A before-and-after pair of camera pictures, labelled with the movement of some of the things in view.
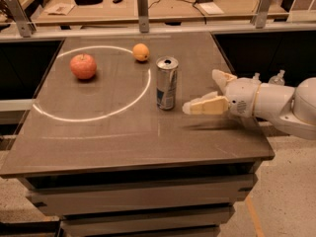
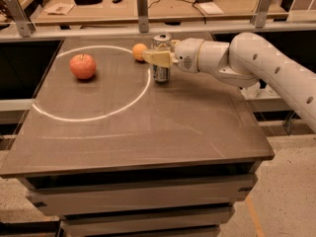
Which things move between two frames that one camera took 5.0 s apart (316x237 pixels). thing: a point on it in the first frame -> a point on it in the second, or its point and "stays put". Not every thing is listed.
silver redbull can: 166,82 -> 161,41
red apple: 83,66 stays put
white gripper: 241,96 -> 186,54
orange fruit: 140,51 stays put
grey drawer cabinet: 171,201 stays put
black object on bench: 88,1 stays put
